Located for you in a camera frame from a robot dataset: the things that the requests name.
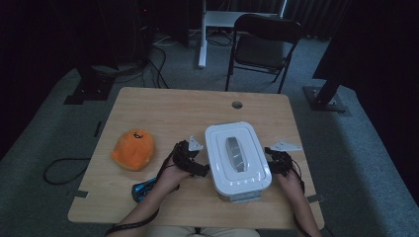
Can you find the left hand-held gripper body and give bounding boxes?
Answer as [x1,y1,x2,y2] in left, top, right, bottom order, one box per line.
[172,135,204,176]

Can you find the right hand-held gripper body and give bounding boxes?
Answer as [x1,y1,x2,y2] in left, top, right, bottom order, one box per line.
[270,140,303,178]

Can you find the white container lid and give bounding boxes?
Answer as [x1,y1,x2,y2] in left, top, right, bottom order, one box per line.
[204,120,274,197]

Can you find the clear grey storage container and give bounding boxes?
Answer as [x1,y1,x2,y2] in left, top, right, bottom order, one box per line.
[217,190,265,203]

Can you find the orange plush toy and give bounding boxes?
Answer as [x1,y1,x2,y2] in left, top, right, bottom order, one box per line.
[110,128,156,172]

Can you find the blue toy car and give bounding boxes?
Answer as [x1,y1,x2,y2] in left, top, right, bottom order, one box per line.
[130,177,159,203]

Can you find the person's right hand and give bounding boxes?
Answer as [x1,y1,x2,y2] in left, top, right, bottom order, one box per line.
[274,167,306,200]

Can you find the person's left hand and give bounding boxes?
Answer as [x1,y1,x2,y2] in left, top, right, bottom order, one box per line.
[156,163,193,199]

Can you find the person's beige trousers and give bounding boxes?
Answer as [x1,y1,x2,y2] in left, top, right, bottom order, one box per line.
[144,225,262,237]

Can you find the black stand base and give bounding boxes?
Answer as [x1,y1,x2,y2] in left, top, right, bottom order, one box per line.
[302,33,348,114]
[63,63,117,106]

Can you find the black folding chair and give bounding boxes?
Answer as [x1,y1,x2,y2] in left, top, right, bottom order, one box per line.
[225,13,302,95]

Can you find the right hand-held gripper cable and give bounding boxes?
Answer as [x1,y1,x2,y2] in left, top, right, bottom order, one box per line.
[290,159,306,193]

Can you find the hand-held gripper cable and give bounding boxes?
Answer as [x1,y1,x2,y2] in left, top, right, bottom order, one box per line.
[104,144,182,237]
[290,159,306,193]

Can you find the left hand-held gripper cable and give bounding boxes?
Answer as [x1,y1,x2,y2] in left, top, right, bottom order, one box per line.
[104,144,182,237]

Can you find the bundle of black floor cables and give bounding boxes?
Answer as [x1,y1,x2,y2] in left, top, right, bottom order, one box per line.
[115,33,171,90]

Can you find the black floor cable loop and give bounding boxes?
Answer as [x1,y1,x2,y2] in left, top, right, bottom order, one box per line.
[42,157,92,186]

